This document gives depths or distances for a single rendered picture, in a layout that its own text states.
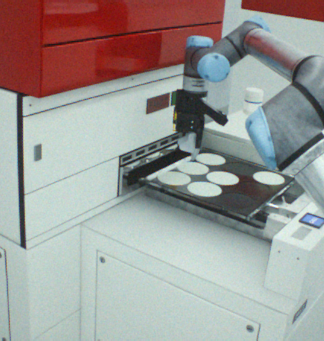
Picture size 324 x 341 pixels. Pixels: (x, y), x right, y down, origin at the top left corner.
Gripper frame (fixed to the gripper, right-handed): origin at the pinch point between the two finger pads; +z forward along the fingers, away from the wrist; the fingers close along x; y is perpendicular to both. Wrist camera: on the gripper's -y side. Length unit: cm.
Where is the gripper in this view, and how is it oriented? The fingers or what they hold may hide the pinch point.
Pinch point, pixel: (195, 156)
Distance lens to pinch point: 163.6
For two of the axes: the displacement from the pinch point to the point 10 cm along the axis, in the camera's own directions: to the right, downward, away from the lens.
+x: 1.0, 3.9, -9.2
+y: -9.9, -0.3, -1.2
